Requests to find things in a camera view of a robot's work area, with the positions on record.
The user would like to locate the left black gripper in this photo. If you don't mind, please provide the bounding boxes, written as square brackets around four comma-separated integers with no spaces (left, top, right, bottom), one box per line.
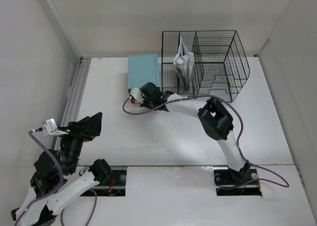
[57,112,103,173]

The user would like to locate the white instruction booklet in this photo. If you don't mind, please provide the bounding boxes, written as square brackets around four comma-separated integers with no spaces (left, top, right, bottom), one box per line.
[173,37,195,91]

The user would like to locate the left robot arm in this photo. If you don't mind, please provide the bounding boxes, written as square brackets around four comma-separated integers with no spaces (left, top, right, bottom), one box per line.
[11,112,112,226]

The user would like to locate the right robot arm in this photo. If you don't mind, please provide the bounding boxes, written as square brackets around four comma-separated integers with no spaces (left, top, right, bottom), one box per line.
[133,82,250,184]

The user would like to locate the teal mini drawer cabinet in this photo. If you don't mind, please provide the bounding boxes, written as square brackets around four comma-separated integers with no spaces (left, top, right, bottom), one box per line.
[128,54,160,93]

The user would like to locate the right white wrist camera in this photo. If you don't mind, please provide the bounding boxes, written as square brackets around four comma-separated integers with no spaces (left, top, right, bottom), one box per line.
[130,87,144,104]

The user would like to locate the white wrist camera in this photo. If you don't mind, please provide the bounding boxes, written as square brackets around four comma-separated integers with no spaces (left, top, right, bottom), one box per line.
[130,87,144,104]
[30,118,68,136]

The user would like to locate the aluminium rail frame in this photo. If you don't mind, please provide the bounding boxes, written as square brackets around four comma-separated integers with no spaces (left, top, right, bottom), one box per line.
[34,56,91,187]

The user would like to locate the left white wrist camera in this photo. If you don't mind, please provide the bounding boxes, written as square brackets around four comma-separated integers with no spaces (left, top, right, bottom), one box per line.
[30,118,68,136]

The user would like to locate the black wire mesh organizer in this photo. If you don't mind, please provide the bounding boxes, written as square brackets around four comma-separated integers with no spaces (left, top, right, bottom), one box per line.
[161,30,250,102]

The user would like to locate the red orange base wires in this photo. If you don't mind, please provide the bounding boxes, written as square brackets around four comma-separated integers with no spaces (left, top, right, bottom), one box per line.
[107,176,117,196]

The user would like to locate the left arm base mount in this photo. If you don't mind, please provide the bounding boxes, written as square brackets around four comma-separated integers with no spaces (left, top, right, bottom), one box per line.
[92,167,127,197]

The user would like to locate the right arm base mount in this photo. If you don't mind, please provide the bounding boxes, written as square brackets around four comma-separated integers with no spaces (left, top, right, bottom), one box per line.
[213,167,262,196]

